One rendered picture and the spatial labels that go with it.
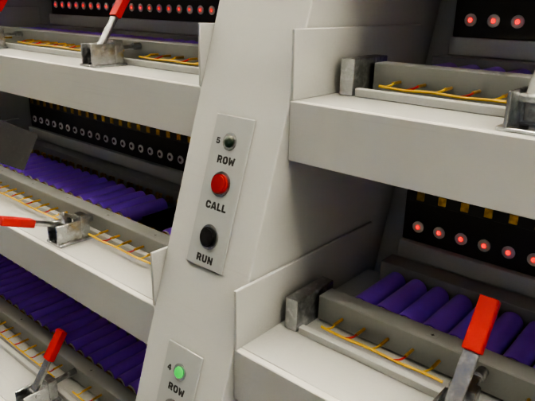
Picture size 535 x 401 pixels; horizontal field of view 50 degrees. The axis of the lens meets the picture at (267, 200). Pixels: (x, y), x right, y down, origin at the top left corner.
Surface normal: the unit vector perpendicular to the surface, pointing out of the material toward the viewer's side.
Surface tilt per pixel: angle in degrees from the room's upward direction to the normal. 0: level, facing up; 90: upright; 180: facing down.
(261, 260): 90
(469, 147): 108
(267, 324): 90
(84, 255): 18
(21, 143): 90
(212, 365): 90
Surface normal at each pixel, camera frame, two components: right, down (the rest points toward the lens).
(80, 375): -0.65, 0.24
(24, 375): 0.02, -0.94
